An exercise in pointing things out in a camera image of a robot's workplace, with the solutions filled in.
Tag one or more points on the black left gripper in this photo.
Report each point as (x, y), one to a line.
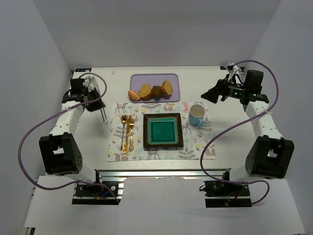
(95, 105)

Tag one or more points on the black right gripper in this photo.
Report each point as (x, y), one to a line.
(220, 88)

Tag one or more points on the yellow bread slice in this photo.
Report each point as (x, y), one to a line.
(145, 91)

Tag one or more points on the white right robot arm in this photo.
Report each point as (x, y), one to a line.
(270, 154)

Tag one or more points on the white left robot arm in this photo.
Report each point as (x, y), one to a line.
(59, 150)

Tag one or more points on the small orange madeleine bread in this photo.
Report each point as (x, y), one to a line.
(133, 96)

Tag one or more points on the orange bread half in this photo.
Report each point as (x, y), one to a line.
(167, 88)

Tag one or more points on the light blue mug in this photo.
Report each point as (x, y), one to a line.
(196, 115)

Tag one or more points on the blue label sticker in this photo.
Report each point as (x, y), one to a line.
(83, 70)

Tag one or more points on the gold spoon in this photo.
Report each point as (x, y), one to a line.
(124, 121)

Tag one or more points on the lavender plastic tray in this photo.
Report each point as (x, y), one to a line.
(137, 80)

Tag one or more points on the gold fork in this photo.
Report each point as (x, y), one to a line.
(131, 123)

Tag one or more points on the dark brown muffin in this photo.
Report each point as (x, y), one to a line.
(157, 92)

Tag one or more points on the black teal square plate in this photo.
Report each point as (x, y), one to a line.
(162, 130)

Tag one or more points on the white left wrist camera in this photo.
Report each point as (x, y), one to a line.
(90, 83)

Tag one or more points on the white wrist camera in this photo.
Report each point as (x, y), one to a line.
(90, 83)
(232, 69)

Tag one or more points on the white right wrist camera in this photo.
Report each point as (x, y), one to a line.
(232, 69)

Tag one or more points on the aluminium table rail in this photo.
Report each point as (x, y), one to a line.
(152, 173)

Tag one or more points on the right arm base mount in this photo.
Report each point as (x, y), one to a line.
(222, 195)

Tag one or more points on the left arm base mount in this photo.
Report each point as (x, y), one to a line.
(98, 195)

